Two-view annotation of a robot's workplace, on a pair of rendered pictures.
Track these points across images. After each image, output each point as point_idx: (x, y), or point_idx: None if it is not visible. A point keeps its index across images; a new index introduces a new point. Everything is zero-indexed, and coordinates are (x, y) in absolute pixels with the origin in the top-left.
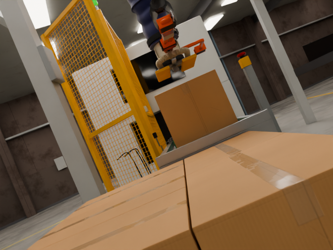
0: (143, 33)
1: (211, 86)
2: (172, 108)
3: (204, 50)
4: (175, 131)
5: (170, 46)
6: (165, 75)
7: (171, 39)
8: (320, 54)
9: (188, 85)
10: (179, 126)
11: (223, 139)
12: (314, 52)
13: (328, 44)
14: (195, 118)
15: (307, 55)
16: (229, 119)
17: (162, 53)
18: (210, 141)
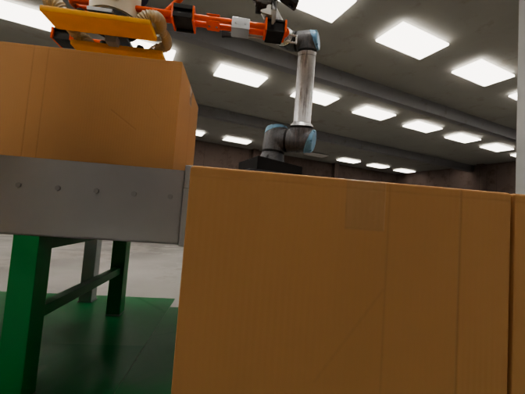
0: None
1: (194, 121)
2: (183, 105)
3: (72, 48)
4: (177, 141)
5: (176, 23)
6: (96, 28)
7: (210, 29)
8: (269, 170)
9: (191, 96)
10: (180, 139)
11: None
12: (265, 166)
13: (279, 167)
14: (185, 145)
15: (258, 164)
16: None
17: (131, 2)
18: None
